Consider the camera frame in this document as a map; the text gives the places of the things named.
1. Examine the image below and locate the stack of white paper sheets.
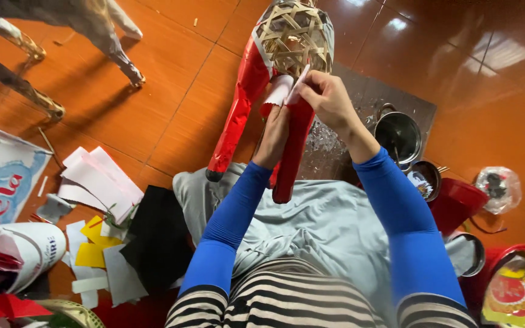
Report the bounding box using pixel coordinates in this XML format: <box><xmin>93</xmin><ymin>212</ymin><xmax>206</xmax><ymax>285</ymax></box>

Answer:
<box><xmin>57</xmin><ymin>146</ymin><xmax>145</xmax><ymax>225</ymax></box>

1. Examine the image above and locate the small steel bowl with brush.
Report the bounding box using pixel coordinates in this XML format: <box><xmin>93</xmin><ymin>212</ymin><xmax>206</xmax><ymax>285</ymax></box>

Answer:
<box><xmin>405</xmin><ymin>160</ymin><xmax>450</xmax><ymax>203</ymax></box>

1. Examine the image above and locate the black white striped shirt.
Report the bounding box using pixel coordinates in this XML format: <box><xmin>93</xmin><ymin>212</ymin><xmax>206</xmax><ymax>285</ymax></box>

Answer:
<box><xmin>164</xmin><ymin>257</ymin><xmax>480</xmax><ymax>328</ymax></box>

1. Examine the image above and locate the white blue cardboard box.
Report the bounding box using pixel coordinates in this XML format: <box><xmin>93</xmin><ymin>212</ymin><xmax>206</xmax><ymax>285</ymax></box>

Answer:
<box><xmin>0</xmin><ymin>118</ymin><xmax>54</xmax><ymax>227</ymax></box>

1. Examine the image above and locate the white bag of paper scraps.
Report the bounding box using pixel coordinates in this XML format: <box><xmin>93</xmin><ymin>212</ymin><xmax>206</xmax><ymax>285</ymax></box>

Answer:
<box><xmin>0</xmin><ymin>222</ymin><xmax>67</xmax><ymax>295</ymax></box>

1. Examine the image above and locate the red plastic basin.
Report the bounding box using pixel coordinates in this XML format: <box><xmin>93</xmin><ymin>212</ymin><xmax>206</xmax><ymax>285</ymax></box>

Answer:
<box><xmin>428</xmin><ymin>178</ymin><xmax>490</xmax><ymax>238</ymax></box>

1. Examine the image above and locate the woven basket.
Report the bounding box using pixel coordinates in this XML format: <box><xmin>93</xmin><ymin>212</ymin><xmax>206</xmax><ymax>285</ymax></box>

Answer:
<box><xmin>34</xmin><ymin>298</ymin><xmax>106</xmax><ymax>328</ymax></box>

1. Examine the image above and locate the steel pot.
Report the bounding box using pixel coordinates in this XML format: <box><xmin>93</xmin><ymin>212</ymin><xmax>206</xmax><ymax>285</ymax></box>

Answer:
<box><xmin>374</xmin><ymin>103</ymin><xmax>423</xmax><ymax>166</ymax></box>

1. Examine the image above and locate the red plastic bucket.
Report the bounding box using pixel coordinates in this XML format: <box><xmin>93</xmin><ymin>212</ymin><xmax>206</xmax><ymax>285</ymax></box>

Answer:
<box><xmin>458</xmin><ymin>244</ymin><xmax>525</xmax><ymax>320</ymax></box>

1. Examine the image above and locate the black paper sheet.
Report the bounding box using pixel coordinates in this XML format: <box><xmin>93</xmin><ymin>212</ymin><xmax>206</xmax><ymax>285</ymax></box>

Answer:
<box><xmin>119</xmin><ymin>184</ymin><xmax>195</xmax><ymax>293</ymax></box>

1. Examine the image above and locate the yellow red foil packet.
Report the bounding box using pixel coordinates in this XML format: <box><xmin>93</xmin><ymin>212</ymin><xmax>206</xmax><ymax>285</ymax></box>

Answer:
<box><xmin>481</xmin><ymin>252</ymin><xmax>525</xmax><ymax>328</ymax></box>

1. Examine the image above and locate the bamboo frame animal red paper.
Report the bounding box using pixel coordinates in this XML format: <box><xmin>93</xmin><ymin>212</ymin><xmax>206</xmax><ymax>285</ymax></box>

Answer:
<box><xmin>205</xmin><ymin>0</ymin><xmax>336</xmax><ymax>205</ymax></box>

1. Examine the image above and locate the white paper strip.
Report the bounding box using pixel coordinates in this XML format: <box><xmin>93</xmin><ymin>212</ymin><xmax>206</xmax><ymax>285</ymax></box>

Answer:
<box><xmin>284</xmin><ymin>64</ymin><xmax>311</xmax><ymax>106</ymax></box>

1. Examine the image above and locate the white zigzag-edged paper piece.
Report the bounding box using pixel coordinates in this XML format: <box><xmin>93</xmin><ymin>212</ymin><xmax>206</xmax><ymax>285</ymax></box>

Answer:
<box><xmin>262</xmin><ymin>75</ymin><xmax>295</xmax><ymax>108</ymax></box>

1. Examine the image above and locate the yellow paper piece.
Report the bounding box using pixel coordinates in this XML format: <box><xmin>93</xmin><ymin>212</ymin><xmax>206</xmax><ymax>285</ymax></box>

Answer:
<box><xmin>75</xmin><ymin>242</ymin><xmax>107</xmax><ymax>269</ymax></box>
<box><xmin>80</xmin><ymin>215</ymin><xmax>123</xmax><ymax>248</ymax></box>

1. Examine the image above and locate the grey paper scrap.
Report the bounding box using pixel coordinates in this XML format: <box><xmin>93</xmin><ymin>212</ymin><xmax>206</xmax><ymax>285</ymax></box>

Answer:
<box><xmin>36</xmin><ymin>193</ymin><xmax>77</xmax><ymax>224</ymax></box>

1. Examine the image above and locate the light grey lap cloth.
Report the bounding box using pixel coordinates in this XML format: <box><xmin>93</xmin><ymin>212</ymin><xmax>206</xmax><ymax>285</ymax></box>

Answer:
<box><xmin>172</xmin><ymin>162</ymin><xmax>474</xmax><ymax>319</ymax></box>

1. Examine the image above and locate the red paper piece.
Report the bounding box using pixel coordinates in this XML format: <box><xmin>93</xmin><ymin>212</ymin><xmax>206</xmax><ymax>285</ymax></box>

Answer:
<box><xmin>0</xmin><ymin>293</ymin><xmax>54</xmax><ymax>328</ymax></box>

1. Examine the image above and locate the clear plastic bag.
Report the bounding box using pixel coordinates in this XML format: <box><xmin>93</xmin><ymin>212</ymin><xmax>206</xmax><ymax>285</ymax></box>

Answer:
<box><xmin>474</xmin><ymin>166</ymin><xmax>522</xmax><ymax>215</ymax></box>

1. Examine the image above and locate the grey paper horse figure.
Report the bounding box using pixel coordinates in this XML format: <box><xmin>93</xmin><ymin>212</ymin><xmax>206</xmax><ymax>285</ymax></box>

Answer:
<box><xmin>0</xmin><ymin>0</ymin><xmax>147</xmax><ymax>122</ymax></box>

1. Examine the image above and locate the person's left hand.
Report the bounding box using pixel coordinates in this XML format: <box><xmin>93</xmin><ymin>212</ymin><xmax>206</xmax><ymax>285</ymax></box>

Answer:
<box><xmin>252</xmin><ymin>104</ymin><xmax>291</xmax><ymax>170</ymax></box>

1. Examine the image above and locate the heap of silver foil shreds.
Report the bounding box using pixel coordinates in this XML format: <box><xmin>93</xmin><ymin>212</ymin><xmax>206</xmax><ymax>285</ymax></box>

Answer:
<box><xmin>307</xmin><ymin>116</ymin><xmax>351</xmax><ymax>155</ymax></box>

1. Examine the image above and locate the dark grey work board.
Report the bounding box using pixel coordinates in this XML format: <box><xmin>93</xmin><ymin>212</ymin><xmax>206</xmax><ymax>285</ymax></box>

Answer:
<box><xmin>298</xmin><ymin>61</ymin><xmax>438</xmax><ymax>184</ymax></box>

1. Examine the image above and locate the person's right hand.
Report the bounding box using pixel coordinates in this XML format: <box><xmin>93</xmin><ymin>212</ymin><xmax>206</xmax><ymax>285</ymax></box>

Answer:
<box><xmin>297</xmin><ymin>70</ymin><xmax>362</xmax><ymax>137</ymax></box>

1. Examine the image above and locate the heap of white paper scraps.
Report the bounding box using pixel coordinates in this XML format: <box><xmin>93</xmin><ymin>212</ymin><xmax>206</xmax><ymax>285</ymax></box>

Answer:
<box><xmin>62</xmin><ymin>220</ymin><xmax>149</xmax><ymax>309</ymax></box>

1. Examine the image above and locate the thin bamboo stick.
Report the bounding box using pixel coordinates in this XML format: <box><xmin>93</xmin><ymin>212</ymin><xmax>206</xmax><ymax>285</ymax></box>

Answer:
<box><xmin>38</xmin><ymin>127</ymin><xmax>64</xmax><ymax>168</ymax></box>

